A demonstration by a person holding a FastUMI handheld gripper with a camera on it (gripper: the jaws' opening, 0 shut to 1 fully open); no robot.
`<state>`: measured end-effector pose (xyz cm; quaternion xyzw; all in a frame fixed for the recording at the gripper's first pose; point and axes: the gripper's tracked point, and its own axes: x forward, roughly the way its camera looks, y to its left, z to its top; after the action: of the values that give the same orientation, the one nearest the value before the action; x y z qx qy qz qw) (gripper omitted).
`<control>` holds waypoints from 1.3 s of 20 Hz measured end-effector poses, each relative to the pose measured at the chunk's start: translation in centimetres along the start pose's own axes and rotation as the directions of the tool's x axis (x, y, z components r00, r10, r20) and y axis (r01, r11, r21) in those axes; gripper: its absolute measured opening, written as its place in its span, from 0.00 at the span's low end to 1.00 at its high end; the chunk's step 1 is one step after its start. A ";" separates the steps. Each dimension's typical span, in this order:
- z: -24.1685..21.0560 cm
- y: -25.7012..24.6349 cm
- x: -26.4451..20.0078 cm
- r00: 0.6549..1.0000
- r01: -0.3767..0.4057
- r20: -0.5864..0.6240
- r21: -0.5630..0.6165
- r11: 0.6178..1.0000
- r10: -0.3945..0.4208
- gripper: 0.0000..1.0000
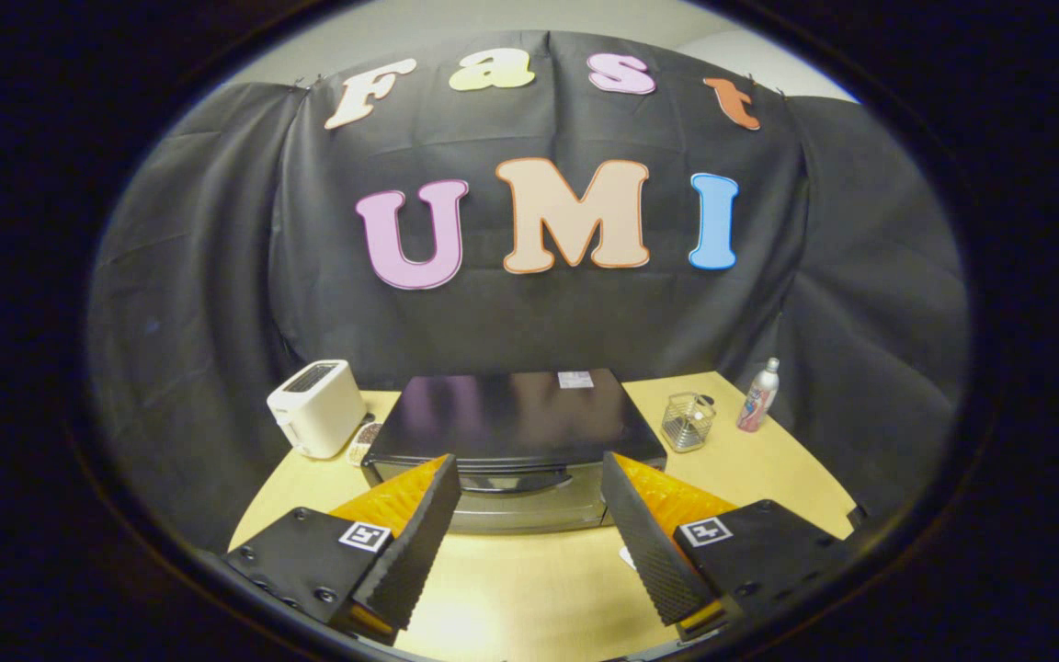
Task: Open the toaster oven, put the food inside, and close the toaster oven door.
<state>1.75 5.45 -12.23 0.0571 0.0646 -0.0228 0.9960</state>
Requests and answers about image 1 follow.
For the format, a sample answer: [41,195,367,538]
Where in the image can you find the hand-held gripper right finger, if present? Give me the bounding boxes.
[599,451,852,643]

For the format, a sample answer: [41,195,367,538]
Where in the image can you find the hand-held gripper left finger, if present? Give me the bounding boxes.
[224,452,462,645]

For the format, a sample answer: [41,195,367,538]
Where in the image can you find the black toaster oven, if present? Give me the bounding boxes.
[361,368,668,536]

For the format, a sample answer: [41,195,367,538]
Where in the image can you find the white pop-up toaster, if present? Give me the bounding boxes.
[266,359,368,461]

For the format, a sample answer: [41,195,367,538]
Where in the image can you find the small speckled packet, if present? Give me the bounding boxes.
[347,421,385,468]

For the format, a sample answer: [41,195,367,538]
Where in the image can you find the white bottle with pink label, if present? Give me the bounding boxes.
[735,357,781,434]

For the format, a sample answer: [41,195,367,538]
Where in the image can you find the black backdrop cloth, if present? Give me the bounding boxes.
[86,29,970,553]

